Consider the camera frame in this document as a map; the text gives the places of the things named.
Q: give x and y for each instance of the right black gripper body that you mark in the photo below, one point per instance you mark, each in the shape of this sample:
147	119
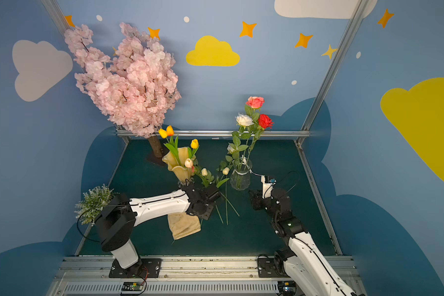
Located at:
258	200

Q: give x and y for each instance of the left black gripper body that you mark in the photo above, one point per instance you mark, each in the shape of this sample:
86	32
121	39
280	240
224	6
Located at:
210	201

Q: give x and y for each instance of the white tulip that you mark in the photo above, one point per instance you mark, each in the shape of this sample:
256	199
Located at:
222	177
205	176

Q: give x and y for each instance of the pale pink tulip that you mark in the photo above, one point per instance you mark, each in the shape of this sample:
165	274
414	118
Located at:
189	163

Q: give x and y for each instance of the orange yellow tulip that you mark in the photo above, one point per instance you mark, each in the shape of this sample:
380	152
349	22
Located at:
171	142

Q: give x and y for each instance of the red rose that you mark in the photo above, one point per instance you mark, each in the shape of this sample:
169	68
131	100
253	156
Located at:
261	122

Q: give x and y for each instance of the pink rose with stem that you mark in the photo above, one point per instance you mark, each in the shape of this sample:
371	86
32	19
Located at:
253	104

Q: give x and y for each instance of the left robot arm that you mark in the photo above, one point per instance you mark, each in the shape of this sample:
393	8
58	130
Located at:
117	220

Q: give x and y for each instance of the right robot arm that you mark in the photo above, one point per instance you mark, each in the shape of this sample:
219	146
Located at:
301	260

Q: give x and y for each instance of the cream work glove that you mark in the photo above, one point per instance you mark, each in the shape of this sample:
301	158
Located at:
182	225

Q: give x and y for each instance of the yellow fluted glass vase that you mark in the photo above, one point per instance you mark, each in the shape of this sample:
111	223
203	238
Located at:
181	172

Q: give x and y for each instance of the clear glass vase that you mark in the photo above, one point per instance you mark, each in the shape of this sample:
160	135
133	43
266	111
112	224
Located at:
240	178

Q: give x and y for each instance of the right circuit board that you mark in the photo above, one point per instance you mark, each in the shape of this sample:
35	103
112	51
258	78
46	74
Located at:
286	288

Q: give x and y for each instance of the circuit board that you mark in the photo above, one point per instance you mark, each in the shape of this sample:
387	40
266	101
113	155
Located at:
286	288
132	287

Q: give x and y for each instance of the small potted green plant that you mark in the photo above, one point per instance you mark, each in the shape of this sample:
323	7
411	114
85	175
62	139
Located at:
92	203

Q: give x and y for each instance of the left circuit board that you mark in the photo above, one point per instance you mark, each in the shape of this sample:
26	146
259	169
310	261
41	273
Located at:
132	287

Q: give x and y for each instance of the pink cherry blossom tree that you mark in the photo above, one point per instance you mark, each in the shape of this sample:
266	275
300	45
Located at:
135	87

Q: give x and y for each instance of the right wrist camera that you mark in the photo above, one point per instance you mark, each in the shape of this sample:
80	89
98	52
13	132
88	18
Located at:
268	184

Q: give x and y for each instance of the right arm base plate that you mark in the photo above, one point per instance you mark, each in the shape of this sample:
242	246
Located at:
269	268

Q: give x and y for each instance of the aluminium back frame rail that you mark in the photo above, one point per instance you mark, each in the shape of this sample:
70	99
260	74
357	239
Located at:
225	133

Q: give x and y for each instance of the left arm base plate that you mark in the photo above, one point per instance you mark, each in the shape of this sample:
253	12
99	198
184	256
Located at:
144	268

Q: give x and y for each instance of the front aluminium rail base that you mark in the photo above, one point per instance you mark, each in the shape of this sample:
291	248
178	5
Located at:
184	276

